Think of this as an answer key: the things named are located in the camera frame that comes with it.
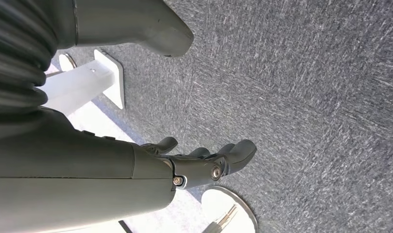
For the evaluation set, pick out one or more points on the grey kiosk stand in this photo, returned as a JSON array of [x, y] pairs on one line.
[[77, 83]]

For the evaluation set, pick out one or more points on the round white pole stand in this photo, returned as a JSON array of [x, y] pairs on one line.
[[244, 222]]

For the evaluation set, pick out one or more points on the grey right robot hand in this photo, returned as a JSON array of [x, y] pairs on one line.
[[70, 177]]

